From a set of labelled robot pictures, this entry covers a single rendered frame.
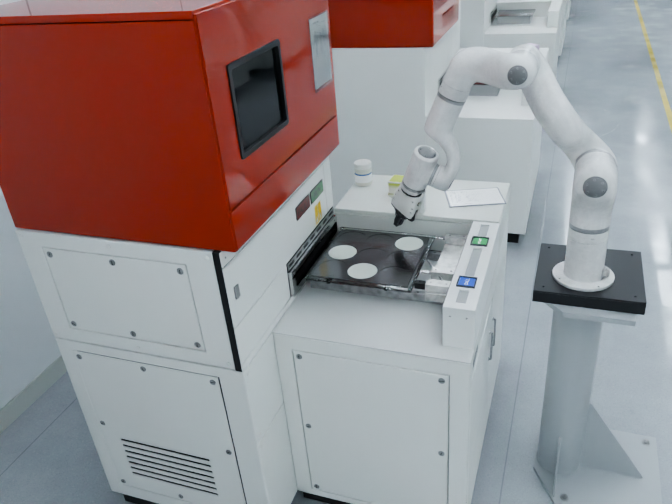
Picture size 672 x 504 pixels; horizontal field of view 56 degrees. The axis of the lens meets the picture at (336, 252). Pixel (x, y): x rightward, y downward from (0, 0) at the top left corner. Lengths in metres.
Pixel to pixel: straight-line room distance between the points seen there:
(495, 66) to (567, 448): 1.43
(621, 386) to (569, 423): 0.70
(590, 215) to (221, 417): 1.29
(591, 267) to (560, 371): 0.42
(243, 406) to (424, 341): 0.58
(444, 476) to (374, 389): 0.39
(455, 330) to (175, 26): 1.10
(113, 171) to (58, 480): 1.61
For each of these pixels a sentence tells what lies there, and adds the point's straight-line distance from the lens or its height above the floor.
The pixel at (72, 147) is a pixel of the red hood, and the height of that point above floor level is 1.49.
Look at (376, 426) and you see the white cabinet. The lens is 2.13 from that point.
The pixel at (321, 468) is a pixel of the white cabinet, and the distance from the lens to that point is 2.37.
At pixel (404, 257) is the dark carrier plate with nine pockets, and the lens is 2.19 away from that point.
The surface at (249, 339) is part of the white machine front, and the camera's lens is 1.89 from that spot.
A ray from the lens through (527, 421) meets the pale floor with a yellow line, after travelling 2.89.
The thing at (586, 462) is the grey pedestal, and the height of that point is 0.04.
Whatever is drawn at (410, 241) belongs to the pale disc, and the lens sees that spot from 2.29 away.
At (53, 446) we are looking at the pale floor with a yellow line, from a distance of 3.16.
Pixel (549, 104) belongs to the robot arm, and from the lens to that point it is 1.94.
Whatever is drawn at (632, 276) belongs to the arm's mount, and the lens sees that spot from 2.25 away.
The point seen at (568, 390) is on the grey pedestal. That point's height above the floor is 0.44.
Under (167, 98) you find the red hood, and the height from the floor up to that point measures 1.63.
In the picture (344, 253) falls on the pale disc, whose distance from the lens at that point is 2.24.
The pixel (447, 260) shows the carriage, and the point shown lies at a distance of 2.21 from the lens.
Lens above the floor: 2.00
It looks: 29 degrees down
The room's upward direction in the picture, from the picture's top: 5 degrees counter-clockwise
